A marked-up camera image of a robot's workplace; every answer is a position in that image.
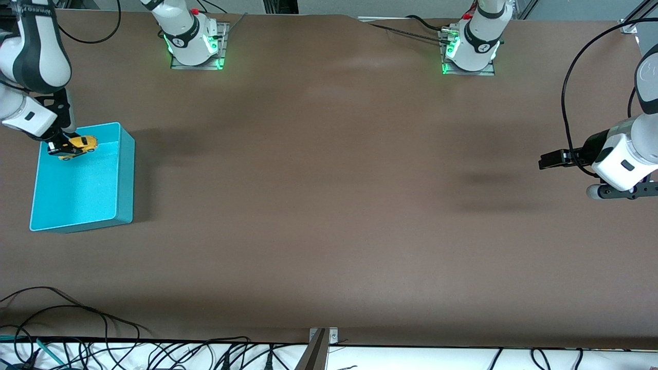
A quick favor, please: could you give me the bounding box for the yellow beetle toy car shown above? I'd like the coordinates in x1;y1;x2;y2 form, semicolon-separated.
57;135;99;161

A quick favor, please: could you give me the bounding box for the turquoise plastic bin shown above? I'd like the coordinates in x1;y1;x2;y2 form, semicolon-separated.
29;122;136;233

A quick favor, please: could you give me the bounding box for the silver edge strip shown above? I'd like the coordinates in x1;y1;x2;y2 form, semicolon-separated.
357;16;449;23

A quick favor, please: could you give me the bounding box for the black box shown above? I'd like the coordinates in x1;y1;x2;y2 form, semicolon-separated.
263;0;299;15

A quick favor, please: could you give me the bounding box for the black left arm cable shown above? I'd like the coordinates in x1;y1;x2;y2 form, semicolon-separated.
561;18;658;178

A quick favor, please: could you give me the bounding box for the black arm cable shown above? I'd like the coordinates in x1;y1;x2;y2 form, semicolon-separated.
561;18;658;178
54;0;122;45

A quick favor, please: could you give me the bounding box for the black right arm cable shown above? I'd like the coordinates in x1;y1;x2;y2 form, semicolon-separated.
54;0;122;45

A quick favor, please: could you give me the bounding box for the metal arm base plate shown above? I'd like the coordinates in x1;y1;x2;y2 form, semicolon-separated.
438;28;496;77
170;22;229;71

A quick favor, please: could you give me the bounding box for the aluminium frame rail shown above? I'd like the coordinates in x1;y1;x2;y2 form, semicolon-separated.
511;0;538;20
618;0;658;35

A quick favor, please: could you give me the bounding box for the black looped cable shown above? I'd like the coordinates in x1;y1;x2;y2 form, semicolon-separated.
0;286;155;340
0;305;142;370

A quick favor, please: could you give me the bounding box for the thick black base cable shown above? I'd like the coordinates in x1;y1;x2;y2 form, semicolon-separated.
405;14;449;31

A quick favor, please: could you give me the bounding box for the thin grey wire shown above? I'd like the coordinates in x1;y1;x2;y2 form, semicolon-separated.
218;12;249;38

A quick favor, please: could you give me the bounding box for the thin black base cable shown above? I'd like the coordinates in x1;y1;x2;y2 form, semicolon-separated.
367;23;449;44

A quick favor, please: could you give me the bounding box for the teal cable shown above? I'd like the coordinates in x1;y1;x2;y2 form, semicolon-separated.
0;334;66;366

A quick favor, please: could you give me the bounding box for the black tangled cable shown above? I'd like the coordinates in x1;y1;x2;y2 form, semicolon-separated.
139;336;278;370

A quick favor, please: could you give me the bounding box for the silver metal bracket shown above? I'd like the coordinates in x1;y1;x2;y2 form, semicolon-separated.
308;327;339;345

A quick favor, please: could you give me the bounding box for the grey metal post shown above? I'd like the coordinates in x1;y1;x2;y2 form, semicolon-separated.
294;329;328;370

